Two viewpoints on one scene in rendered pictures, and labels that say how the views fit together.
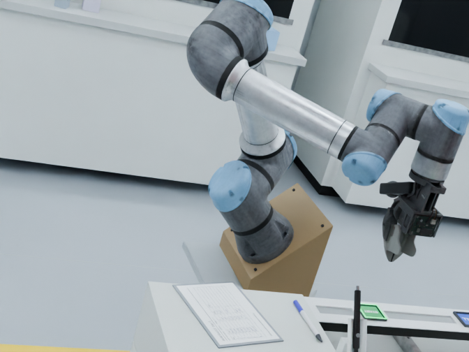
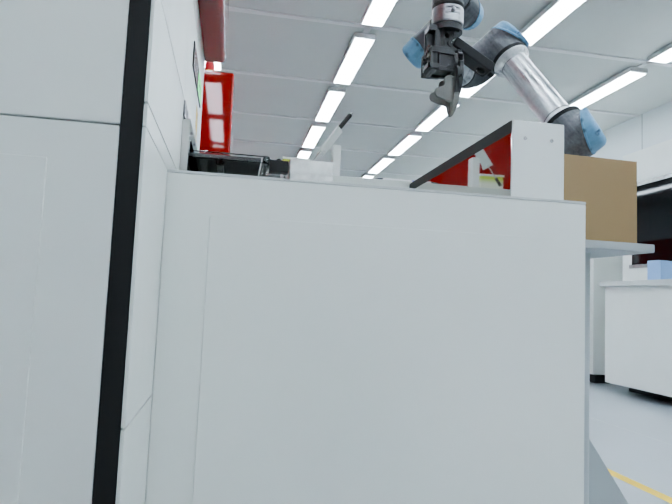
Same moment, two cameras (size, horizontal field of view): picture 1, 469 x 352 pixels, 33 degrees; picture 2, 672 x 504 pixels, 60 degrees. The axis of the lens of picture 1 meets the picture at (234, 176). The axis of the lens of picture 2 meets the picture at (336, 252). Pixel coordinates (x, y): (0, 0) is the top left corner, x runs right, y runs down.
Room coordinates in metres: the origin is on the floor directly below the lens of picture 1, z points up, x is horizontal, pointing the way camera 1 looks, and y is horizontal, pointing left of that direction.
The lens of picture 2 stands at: (1.54, -1.72, 0.65)
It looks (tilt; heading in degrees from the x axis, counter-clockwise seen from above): 5 degrees up; 101
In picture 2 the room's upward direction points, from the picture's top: 2 degrees clockwise
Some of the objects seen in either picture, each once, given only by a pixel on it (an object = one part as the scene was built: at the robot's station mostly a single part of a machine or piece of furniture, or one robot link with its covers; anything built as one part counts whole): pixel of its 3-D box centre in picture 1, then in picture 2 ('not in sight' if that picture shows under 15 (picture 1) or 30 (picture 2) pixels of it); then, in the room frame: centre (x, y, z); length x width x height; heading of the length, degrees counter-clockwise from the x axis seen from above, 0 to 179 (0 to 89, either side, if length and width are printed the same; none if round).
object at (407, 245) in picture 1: (407, 247); (446, 94); (1.52, -0.39, 1.14); 0.06 x 0.03 x 0.09; 21
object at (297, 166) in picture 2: not in sight; (310, 169); (1.28, -0.68, 0.89); 0.08 x 0.03 x 0.03; 21
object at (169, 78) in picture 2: not in sight; (182, 80); (1.08, -0.82, 1.02); 0.81 x 0.03 x 0.40; 111
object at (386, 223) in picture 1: (394, 221); not in sight; (1.53, -0.35, 1.19); 0.05 x 0.02 x 0.09; 111
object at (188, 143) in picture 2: not in sight; (192, 173); (1.02, -0.65, 0.89); 0.44 x 0.02 x 0.10; 111
